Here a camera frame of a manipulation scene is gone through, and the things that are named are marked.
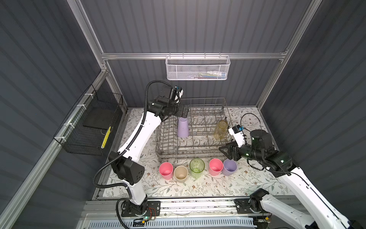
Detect aluminium front rail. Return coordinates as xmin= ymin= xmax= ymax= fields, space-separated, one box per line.
xmin=78 ymin=196 xmax=315 ymax=220

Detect pink plastic cup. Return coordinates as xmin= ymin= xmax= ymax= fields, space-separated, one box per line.
xmin=159 ymin=162 xmax=174 ymax=180
xmin=209 ymin=158 xmax=224 ymax=176

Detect beige plastic cup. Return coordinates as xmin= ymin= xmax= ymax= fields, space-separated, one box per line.
xmin=173 ymin=166 xmax=189 ymax=183

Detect green transparent glass cup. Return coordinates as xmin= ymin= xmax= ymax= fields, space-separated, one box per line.
xmin=189 ymin=158 xmax=205 ymax=179

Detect right pink plastic cup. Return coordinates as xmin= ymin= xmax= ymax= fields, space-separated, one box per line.
xmin=209 ymin=158 xmax=224 ymax=176

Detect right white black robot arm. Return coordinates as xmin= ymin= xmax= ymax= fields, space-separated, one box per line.
xmin=219 ymin=125 xmax=362 ymax=229

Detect yellow transparent glass cup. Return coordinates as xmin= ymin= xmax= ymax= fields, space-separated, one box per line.
xmin=213 ymin=120 xmax=228 ymax=140

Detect left black corrugated cable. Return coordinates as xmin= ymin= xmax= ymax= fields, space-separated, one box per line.
xmin=92 ymin=80 xmax=174 ymax=229

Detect small purple plastic cup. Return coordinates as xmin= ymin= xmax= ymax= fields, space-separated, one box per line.
xmin=222 ymin=159 xmax=238 ymax=176

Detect large purple plastic cup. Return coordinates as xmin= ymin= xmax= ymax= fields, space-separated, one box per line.
xmin=177 ymin=117 xmax=189 ymax=138

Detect tubes in white basket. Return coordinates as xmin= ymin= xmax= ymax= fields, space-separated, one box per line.
xmin=191 ymin=71 xmax=227 ymax=80

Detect yellow brush in basket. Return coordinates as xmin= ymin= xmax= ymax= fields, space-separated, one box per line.
xmin=101 ymin=126 xmax=112 ymax=149

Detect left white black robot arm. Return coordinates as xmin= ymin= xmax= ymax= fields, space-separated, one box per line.
xmin=111 ymin=86 xmax=189 ymax=206

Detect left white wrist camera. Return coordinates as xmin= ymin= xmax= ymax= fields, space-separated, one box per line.
xmin=174 ymin=85 xmax=184 ymax=100

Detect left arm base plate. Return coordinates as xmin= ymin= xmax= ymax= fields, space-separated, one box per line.
xmin=120 ymin=200 xmax=161 ymax=217

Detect black sponge pad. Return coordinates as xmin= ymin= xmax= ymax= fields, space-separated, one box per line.
xmin=83 ymin=107 xmax=114 ymax=130

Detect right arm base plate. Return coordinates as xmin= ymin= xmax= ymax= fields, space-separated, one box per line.
xmin=234 ymin=198 xmax=268 ymax=214

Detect grey wire dish rack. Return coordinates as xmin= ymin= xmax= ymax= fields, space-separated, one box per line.
xmin=155 ymin=97 xmax=233 ymax=160

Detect left pink plastic cup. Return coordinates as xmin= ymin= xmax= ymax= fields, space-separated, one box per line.
xmin=159 ymin=162 xmax=174 ymax=180

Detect white mesh wall basket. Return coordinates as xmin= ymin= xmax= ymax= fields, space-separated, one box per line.
xmin=165 ymin=54 xmax=231 ymax=81

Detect black wire wall basket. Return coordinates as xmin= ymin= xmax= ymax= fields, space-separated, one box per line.
xmin=53 ymin=86 xmax=126 ymax=156

